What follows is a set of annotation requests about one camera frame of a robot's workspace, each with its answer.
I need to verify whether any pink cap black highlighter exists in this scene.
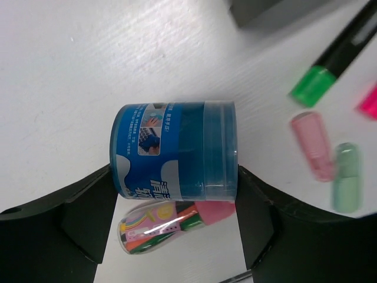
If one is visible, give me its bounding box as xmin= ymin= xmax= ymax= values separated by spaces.
xmin=357 ymin=84 xmax=376 ymax=120

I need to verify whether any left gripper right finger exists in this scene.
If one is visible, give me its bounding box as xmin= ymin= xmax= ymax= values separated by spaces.
xmin=236 ymin=167 xmax=376 ymax=282

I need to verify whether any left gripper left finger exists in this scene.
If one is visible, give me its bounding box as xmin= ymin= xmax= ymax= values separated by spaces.
xmin=1 ymin=166 xmax=118 ymax=282

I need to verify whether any green cap black highlighter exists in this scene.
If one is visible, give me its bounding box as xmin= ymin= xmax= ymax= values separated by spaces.
xmin=290 ymin=0 xmax=376 ymax=107

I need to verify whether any green translucent eraser pen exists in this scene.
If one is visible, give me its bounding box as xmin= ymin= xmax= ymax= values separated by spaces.
xmin=332 ymin=143 xmax=362 ymax=213

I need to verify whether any pink-capped crayon tube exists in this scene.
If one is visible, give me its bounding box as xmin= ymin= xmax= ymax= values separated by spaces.
xmin=117 ymin=200 xmax=236 ymax=255

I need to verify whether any pink translucent eraser pen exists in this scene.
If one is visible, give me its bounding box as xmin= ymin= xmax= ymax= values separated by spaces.
xmin=290 ymin=111 xmax=335 ymax=182

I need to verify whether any black metal organizer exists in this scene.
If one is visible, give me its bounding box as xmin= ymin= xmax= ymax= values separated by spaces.
xmin=229 ymin=0 xmax=350 ymax=29

